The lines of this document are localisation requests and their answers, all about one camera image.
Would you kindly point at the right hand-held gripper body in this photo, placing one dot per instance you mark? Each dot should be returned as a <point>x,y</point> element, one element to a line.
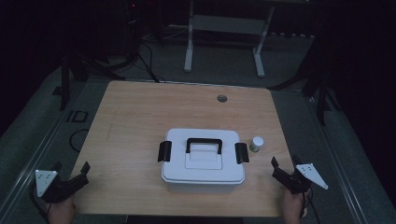
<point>299,180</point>

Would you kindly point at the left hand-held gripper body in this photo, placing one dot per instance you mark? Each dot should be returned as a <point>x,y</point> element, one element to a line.
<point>59,188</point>

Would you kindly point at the white bottle with green label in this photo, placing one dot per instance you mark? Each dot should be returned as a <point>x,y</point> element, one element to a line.
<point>257,143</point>

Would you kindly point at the white storage box lid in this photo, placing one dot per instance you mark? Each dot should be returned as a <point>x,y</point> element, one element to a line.
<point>202,168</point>

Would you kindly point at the white plastic storage box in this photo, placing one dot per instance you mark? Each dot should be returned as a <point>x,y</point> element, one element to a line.
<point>202,187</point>

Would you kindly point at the person's left hand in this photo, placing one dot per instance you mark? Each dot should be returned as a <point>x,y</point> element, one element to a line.
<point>61,211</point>

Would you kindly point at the person's right hand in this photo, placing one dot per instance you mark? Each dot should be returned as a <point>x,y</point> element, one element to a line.
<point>292,207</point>

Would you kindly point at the black tripod stand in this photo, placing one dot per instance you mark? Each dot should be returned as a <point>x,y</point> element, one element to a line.
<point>65,84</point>
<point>320,90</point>

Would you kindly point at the white metal stand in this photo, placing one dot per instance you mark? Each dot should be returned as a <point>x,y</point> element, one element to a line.
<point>229,25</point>

